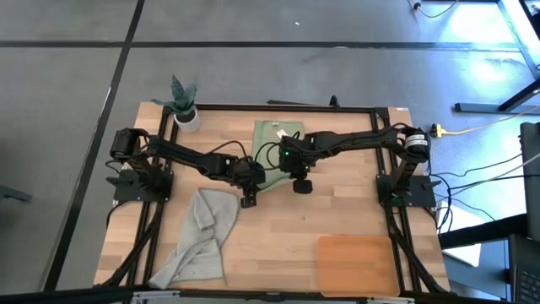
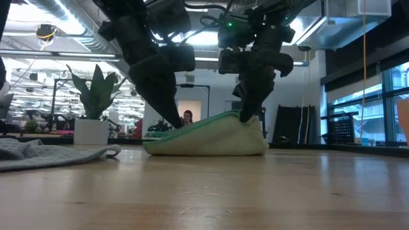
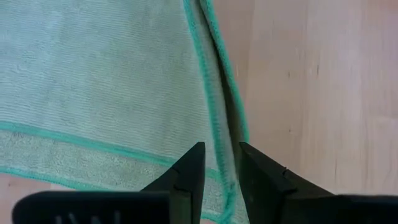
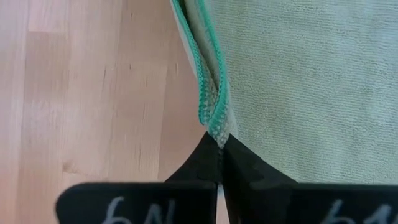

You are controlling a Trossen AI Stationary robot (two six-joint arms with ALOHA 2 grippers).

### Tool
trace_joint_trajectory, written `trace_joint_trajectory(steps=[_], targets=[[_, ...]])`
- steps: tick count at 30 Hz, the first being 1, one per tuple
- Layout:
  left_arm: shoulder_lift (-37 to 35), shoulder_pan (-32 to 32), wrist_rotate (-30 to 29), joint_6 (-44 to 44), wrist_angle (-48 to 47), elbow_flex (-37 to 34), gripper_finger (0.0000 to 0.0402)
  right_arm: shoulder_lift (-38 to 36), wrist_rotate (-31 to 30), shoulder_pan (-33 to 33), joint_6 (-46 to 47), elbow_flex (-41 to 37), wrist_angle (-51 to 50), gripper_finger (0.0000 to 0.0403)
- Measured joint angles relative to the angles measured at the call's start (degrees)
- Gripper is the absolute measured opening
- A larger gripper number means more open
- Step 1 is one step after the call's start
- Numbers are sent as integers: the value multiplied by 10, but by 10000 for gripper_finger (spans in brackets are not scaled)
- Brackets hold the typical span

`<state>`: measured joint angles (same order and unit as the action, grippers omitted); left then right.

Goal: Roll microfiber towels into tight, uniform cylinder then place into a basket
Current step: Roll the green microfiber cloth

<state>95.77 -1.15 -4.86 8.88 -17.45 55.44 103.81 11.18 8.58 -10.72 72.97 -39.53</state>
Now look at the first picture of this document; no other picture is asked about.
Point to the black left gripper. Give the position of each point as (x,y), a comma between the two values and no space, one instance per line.
(249,173)

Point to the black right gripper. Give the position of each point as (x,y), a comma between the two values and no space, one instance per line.
(295,158)

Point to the green microfiber towel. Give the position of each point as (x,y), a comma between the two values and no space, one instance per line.
(266,131)

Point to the grey microfiber towel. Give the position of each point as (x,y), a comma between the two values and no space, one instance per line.
(202,236)

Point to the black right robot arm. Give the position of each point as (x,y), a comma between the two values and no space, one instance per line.
(358,138)

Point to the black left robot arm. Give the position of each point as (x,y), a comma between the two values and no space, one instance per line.
(190,158)

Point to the orange translucent plastic basket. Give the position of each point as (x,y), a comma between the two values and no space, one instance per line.
(358,266)

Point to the green plant in white pot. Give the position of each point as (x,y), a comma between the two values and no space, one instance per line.
(181,90)

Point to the white sheet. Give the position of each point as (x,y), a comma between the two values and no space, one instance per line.
(464,217)

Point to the black desk edge bar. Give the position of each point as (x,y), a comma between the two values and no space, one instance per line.
(485,232)

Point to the black crossbar with silver brackets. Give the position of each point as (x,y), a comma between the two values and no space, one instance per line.
(63,295)

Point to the dark grey computer box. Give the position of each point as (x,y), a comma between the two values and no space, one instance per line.
(531,177)

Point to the dark furniture foot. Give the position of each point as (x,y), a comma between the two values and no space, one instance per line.
(12,195)

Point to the black keyboard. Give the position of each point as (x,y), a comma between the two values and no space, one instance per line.
(527,278)

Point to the black aluminium table frame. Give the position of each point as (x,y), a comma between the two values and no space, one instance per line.
(346,108)

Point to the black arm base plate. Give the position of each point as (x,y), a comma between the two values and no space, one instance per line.
(126,194)
(422,196)

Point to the black desk leg frame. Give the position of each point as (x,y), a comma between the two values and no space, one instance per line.
(476,107)

